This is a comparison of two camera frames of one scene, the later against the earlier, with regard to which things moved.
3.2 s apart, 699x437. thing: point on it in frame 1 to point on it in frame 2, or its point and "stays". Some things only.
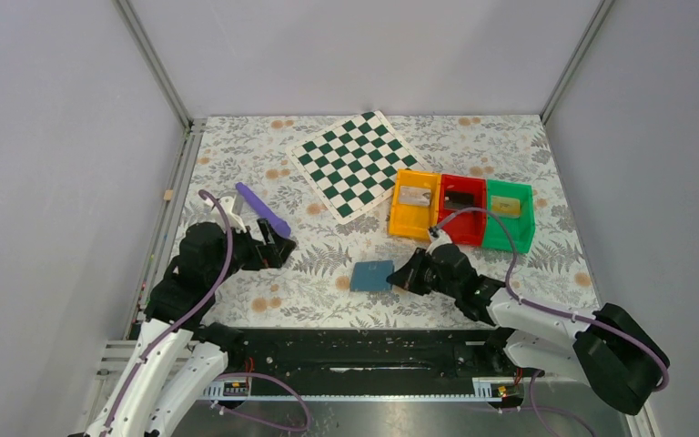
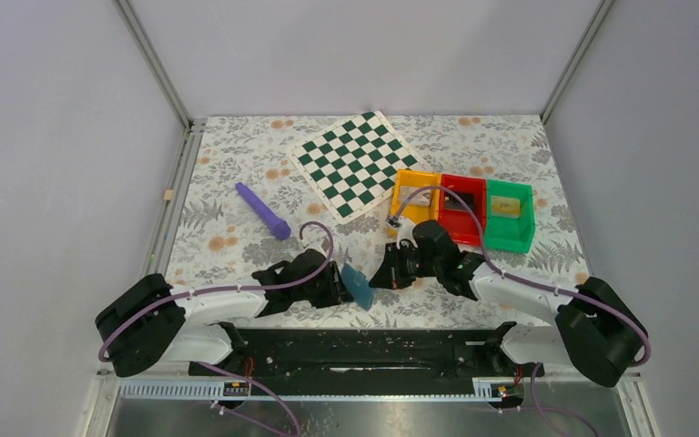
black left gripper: [267, 246] to [334, 284]
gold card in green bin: [505, 207] stays
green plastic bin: [521, 228] stays
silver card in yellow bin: [418, 196] stays
